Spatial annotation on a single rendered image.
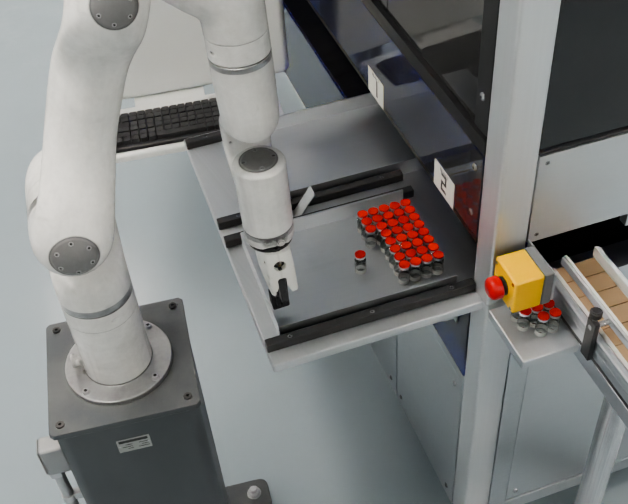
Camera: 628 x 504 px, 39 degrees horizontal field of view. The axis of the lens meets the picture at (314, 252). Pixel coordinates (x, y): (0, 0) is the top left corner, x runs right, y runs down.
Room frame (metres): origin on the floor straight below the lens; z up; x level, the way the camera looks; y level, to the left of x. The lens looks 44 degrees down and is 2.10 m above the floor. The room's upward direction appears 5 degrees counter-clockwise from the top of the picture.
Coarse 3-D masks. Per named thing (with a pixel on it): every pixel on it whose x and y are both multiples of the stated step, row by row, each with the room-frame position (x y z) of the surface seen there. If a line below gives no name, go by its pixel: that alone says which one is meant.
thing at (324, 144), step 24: (360, 96) 1.71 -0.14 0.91; (288, 120) 1.66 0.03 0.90; (312, 120) 1.68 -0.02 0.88; (336, 120) 1.67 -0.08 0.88; (360, 120) 1.66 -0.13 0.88; (384, 120) 1.65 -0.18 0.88; (288, 144) 1.59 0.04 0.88; (312, 144) 1.59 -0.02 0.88; (336, 144) 1.58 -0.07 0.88; (360, 144) 1.57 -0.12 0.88; (384, 144) 1.56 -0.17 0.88; (288, 168) 1.51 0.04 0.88; (312, 168) 1.50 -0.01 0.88; (336, 168) 1.50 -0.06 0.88; (360, 168) 1.49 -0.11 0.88; (384, 168) 1.45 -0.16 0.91; (408, 168) 1.46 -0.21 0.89
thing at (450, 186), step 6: (438, 162) 1.28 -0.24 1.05; (438, 168) 1.28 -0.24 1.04; (438, 174) 1.28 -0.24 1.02; (444, 174) 1.25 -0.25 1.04; (438, 180) 1.28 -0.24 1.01; (444, 180) 1.25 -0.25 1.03; (450, 180) 1.23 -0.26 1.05; (438, 186) 1.28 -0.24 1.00; (450, 186) 1.23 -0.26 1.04; (450, 192) 1.23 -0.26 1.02; (450, 198) 1.23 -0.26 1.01; (450, 204) 1.22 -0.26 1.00
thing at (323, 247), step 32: (320, 224) 1.32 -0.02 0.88; (352, 224) 1.32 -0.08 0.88; (256, 256) 1.25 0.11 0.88; (320, 256) 1.23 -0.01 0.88; (352, 256) 1.23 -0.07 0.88; (384, 256) 1.22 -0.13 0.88; (288, 288) 1.15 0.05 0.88; (320, 288) 1.15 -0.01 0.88; (352, 288) 1.14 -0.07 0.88; (384, 288) 1.13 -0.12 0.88; (416, 288) 1.10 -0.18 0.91; (288, 320) 1.08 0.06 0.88; (320, 320) 1.05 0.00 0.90
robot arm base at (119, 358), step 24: (120, 312) 0.99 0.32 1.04; (72, 336) 1.00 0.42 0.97; (96, 336) 0.97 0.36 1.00; (120, 336) 0.98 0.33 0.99; (144, 336) 1.02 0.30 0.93; (72, 360) 1.01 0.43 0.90; (96, 360) 0.97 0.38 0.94; (120, 360) 0.97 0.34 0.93; (144, 360) 1.00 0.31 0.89; (168, 360) 1.02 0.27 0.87; (72, 384) 0.98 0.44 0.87; (96, 384) 0.98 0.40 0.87; (120, 384) 0.97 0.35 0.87; (144, 384) 0.97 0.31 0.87
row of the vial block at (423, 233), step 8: (408, 200) 1.32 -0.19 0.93; (400, 208) 1.32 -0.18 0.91; (408, 208) 1.30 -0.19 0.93; (408, 216) 1.29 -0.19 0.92; (416, 216) 1.27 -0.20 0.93; (416, 224) 1.25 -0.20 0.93; (424, 232) 1.23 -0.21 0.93; (424, 240) 1.21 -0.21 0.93; (432, 240) 1.20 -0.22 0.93; (432, 248) 1.18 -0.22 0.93; (432, 256) 1.18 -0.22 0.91; (440, 256) 1.16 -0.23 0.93; (440, 264) 1.16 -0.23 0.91; (432, 272) 1.16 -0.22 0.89; (440, 272) 1.16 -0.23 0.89
